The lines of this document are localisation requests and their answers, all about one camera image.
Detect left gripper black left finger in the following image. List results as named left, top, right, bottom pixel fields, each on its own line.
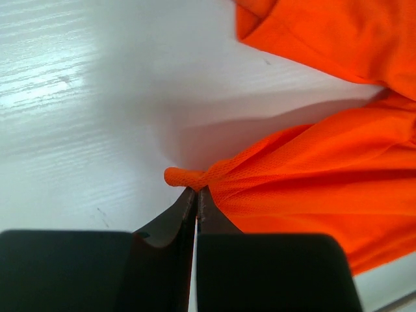
left=1, top=189, right=196, bottom=311

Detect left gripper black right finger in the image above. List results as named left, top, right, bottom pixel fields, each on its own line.
left=196, top=188, right=362, bottom=311

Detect orange shorts with white drawstring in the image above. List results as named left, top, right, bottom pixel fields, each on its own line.
left=164, top=1, right=415, bottom=274

